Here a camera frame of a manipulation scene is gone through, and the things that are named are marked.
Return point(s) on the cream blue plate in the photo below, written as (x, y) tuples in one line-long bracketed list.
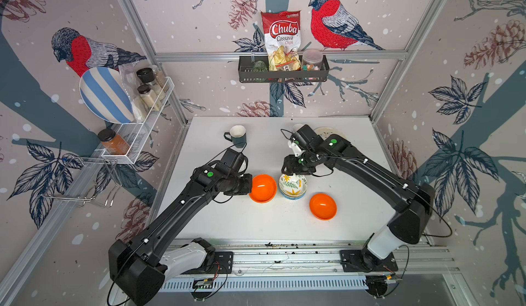
[(326, 132)]

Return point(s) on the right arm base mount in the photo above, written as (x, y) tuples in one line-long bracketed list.
[(363, 261)]

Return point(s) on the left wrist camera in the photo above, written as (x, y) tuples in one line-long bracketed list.
[(232, 163)]

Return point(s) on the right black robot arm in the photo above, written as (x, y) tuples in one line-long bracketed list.
[(411, 203)]

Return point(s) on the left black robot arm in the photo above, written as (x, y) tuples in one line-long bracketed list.
[(135, 266)]

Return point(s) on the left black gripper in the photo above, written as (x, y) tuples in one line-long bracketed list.
[(247, 187)]

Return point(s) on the black lid spice jar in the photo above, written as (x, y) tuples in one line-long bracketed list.
[(148, 77), (149, 97)]

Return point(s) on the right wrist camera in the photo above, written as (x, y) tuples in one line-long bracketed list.
[(304, 139)]

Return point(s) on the orange spice jar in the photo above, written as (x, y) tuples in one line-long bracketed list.
[(113, 142)]

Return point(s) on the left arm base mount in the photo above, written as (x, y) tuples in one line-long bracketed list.
[(214, 262)]

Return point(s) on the clear lidded jar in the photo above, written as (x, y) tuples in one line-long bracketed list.
[(312, 59)]

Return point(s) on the lavender mug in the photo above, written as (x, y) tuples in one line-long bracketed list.
[(297, 127)]

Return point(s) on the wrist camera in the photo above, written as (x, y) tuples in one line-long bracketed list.
[(232, 163), (304, 139)]

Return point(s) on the clear acrylic wall shelf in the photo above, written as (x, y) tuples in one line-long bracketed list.
[(137, 134)]

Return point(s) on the black wall basket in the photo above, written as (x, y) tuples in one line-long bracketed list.
[(247, 74)]

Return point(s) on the large orange bowl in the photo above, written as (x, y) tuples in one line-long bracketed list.
[(323, 207)]

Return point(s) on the red cassava chips bag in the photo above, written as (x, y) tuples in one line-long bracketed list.
[(282, 39)]

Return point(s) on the small orange bowl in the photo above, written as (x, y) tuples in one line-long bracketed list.
[(264, 188)]

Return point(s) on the wire hook rack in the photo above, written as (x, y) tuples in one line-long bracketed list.
[(85, 180)]

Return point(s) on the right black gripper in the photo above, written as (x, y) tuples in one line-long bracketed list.
[(290, 167)]

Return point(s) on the yellow flower patterned bowl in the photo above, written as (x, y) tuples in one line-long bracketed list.
[(293, 183)]

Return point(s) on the blue yellow patterned bowl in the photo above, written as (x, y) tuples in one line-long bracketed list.
[(293, 195)]

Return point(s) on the blue striped plate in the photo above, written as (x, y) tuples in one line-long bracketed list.
[(101, 91)]

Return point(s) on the green item in basket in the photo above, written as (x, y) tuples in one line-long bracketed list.
[(259, 66)]

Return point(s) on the dark green mug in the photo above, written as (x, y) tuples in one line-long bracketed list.
[(237, 135)]

